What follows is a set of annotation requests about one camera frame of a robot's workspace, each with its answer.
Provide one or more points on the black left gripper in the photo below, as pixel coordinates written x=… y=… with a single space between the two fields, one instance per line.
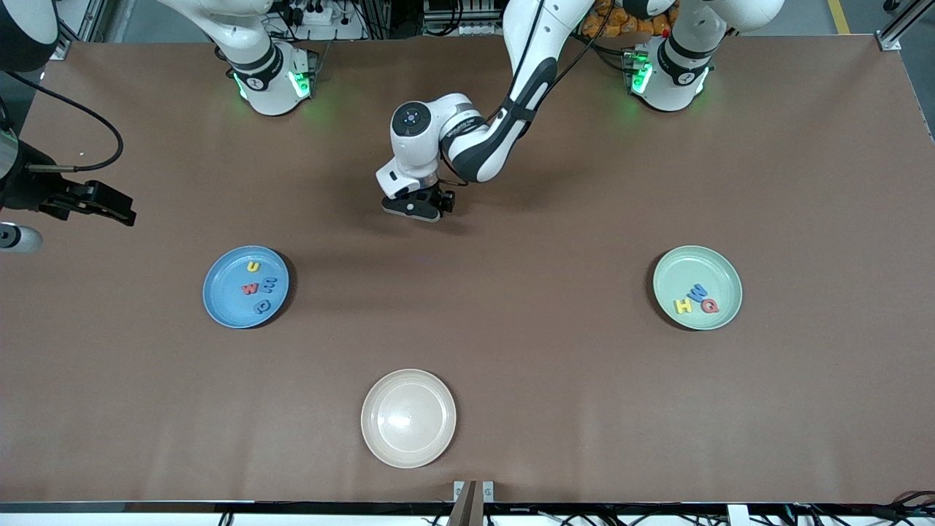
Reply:
x=440 y=196

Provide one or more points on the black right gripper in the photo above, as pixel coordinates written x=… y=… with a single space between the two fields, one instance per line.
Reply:
x=29 y=191

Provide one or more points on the red lowercase letter w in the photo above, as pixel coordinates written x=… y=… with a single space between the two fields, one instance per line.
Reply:
x=250 y=290

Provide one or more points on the blue lowercase letter m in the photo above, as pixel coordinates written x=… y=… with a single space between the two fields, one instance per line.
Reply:
x=269 y=284

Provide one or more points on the blue lowercase letter a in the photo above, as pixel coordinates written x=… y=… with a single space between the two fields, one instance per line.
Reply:
x=268 y=307

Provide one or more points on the yellow uppercase letter H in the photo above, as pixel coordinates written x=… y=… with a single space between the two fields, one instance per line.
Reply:
x=683 y=306

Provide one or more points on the blue uppercase letter M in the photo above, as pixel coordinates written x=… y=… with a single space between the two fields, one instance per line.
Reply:
x=699 y=293

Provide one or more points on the red uppercase letter Q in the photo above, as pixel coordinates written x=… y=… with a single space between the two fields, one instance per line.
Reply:
x=716 y=307

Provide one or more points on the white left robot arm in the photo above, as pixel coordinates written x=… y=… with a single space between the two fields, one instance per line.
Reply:
x=548 y=36

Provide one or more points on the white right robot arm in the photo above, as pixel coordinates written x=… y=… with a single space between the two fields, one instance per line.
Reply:
x=270 y=95

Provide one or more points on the blue plate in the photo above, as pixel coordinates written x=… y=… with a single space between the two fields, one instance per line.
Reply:
x=226 y=292

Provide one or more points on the metal equipment rack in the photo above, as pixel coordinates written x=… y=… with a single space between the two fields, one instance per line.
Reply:
x=467 y=14

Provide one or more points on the beige plate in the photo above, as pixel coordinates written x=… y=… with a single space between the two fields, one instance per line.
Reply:
x=408 y=418

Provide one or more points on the brown table cover sheet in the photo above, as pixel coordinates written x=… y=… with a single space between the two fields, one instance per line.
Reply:
x=584 y=409

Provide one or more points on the green plate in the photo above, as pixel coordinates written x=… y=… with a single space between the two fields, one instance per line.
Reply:
x=697 y=263

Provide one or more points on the orange bags pile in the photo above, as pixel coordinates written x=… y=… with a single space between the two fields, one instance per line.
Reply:
x=628 y=18

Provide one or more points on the aluminium frame profile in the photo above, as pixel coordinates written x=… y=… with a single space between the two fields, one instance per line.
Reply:
x=66 y=44
x=902 y=29

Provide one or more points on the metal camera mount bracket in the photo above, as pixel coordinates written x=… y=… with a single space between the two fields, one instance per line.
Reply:
x=473 y=497

